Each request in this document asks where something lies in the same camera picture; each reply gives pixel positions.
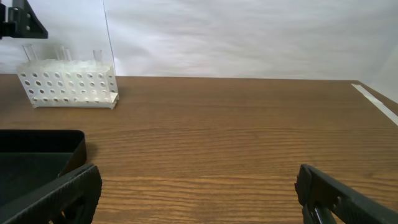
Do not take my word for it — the white test tube rack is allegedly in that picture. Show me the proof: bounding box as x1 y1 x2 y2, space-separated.
16 58 120 110

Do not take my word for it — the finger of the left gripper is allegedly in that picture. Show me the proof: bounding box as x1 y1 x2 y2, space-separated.
0 0 49 40

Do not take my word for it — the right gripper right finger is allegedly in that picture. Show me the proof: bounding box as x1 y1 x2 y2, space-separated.
294 164 398 224

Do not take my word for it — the black tray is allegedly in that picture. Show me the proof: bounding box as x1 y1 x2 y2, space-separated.
0 129 87 208

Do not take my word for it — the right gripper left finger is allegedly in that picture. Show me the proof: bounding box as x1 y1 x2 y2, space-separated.
0 164 103 224

